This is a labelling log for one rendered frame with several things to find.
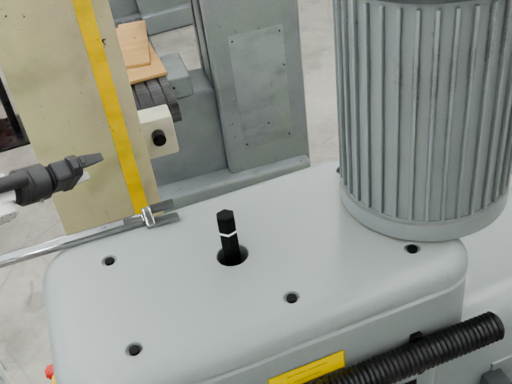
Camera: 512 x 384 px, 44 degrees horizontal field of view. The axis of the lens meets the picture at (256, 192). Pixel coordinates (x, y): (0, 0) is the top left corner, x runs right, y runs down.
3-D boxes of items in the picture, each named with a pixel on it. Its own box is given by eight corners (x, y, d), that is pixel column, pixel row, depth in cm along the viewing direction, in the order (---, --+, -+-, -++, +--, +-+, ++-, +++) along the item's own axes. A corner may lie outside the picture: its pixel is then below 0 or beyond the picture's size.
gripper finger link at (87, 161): (104, 162, 158) (81, 169, 154) (98, 152, 158) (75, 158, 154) (106, 160, 156) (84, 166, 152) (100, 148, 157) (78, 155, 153)
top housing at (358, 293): (100, 503, 69) (55, 417, 59) (69, 331, 89) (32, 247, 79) (474, 349, 79) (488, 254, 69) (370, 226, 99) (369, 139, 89)
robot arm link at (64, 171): (74, 200, 162) (29, 214, 154) (58, 168, 163) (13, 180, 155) (90, 179, 152) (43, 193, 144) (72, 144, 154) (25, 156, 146)
